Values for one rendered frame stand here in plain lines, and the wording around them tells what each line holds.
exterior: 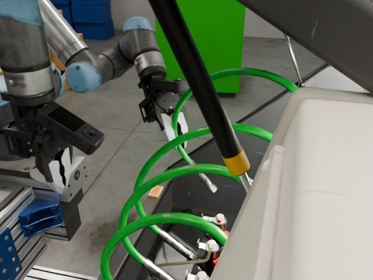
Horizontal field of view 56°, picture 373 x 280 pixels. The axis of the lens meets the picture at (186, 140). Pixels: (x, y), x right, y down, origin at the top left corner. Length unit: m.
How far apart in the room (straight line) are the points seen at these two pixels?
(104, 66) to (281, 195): 0.78
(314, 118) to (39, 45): 0.48
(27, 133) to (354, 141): 0.55
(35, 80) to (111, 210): 1.99
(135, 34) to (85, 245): 1.64
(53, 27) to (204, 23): 3.10
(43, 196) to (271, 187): 1.09
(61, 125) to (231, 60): 3.51
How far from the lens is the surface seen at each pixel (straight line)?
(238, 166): 0.30
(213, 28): 3.94
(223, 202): 1.16
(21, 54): 0.59
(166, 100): 0.87
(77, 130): 0.61
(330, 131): 0.18
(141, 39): 0.93
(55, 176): 0.69
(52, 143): 0.66
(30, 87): 0.61
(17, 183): 1.26
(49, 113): 0.63
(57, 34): 0.92
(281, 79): 0.65
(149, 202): 1.07
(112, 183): 2.78
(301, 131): 0.18
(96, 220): 2.49
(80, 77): 0.88
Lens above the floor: 1.63
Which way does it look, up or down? 30 degrees down
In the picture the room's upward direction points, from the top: straight up
